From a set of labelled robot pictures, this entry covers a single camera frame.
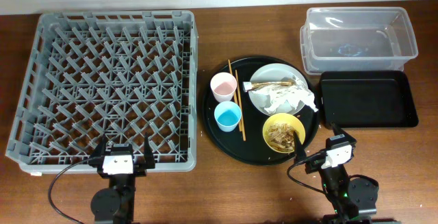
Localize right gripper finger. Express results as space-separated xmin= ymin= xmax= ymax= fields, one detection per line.
xmin=294 ymin=131 xmax=307 ymax=164
xmin=330 ymin=123 xmax=356 ymax=142

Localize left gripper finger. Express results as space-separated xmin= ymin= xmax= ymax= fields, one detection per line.
xmin=143 ymin=136 xmax=155 ymax=169
xmin=88 ymin=136 xmax=107 ymax=165

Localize brown food scraps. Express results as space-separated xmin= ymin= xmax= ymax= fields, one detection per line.
xmin=266 ymin=123 xmax=295 ymax=153

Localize yellow bowl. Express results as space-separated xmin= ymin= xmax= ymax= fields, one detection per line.
xmin=262 ymin=113 xmax=306 ymax=153

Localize white tissue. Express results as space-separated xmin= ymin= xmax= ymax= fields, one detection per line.
xmin=253 ymin=82 xmax=318 ymax=114

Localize gold snack wrapper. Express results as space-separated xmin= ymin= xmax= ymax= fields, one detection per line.
xmin=243 ymin=80 xmax=296 ymax=92

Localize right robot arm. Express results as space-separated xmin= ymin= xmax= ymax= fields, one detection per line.
xmin=287 ymin=123 xmax=379 ymax=223

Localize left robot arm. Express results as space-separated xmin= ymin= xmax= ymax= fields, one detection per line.
xmin=89 ymin=137 xmax=155 ymax=223

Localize grey dishwasher rack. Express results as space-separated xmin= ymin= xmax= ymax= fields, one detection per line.
xmin=5 ymin=10 xmax=198 ymax=175

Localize black rectangular tray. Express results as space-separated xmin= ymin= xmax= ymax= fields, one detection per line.
xmin=320 ymin=71 xmax=419 ymax=128

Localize round black tray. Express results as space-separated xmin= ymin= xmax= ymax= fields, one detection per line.
xmin=198 ymin=56 xmax=320 ymax=166

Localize blue plastic cup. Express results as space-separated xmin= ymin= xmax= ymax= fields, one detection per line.
xmin=214 ymin=101 xmax=242 ymax=132

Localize grey round plate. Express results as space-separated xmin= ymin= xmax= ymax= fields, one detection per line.
xmin=248 ymin=63 xmax=308 ymax=116

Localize wooden chopstick left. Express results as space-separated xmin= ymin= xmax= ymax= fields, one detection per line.
xmin=227 ymin=58 xmax=243 ymax=132

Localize wooden chopstick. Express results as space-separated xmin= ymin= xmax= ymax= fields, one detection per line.
xmin=235 ymin=69 xmax=246 ymax=142
xmin=227 ymin=58 xmax=243 ymax=132

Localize clear plastic bin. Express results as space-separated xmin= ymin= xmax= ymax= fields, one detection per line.
xmin=300 ymin=7 xmax=418 ymax=75

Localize pink plastic cup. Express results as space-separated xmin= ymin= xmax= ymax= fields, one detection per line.
xmin=210 ymin=72 xmax=237 ymax=103

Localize wooden chopstick right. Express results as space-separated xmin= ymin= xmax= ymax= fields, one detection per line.
xmin=235 ymin=69 xmax=246 ymax=142

